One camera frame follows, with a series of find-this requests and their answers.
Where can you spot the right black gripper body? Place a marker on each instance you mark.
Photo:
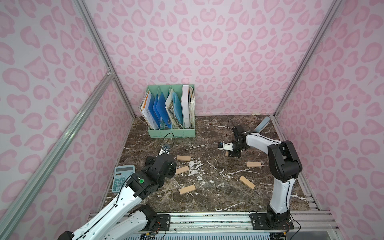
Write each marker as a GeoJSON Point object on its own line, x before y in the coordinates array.
{"type": "Point", "coordinates": [235, 146]}

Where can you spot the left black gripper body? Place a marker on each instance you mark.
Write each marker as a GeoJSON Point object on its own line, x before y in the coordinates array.
{"type": "Point", "coordinates": [163, 154]}

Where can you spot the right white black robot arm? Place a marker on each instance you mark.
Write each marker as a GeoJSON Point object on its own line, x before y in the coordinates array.
{"type": "Point", "coordinates": [284, 165]}

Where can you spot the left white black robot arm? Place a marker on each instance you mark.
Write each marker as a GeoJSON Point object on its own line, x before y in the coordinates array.
{"type": "Point", "coordinates": [104, 226]}

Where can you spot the grey stapler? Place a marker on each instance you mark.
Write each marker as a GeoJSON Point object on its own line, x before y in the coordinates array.
{"type": "Point", "coordinates": [262, 125]}

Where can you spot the teal calculator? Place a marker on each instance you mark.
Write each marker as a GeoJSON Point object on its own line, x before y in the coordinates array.
{"type": "Point", "coordinates": [121, 174]}

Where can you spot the green file organizer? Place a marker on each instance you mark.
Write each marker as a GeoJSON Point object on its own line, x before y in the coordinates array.
{"type": "Point", "coordinates": [173, 96]}

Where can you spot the blue folders in organizer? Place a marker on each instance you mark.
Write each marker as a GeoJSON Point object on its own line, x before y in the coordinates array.
{"type": "Point", "coordinates": [160, 110]}

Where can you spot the white folder in organizer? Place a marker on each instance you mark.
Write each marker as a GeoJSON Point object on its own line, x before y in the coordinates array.
{"type": "Point", "coordinates": [185, 101]}

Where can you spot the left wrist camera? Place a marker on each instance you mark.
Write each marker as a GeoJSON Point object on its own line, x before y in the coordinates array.
{"type": "Point", "coordinates": [165, 149]}

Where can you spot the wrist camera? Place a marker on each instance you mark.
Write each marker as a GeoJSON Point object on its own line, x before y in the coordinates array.
{"type": "Point", "coordinates": [225, 146]}
{"type": "Point", "coordinates": [165, 149]}

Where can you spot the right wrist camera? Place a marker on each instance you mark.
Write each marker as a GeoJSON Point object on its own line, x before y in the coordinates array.
{"type": "Point", "coordinates": [225, 146]}

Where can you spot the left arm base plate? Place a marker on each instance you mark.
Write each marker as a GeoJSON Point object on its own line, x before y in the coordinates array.
{"type": "Point", "coordinates": [160, 222]}

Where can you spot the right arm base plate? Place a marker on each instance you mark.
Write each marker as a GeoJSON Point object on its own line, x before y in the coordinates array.
{"type": "Point", "coordinates": [271, 221]}

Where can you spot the aluminium mounting rail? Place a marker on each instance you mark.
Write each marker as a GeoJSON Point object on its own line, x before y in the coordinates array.
{"type": "Point", "coordinates": [226, 224]}

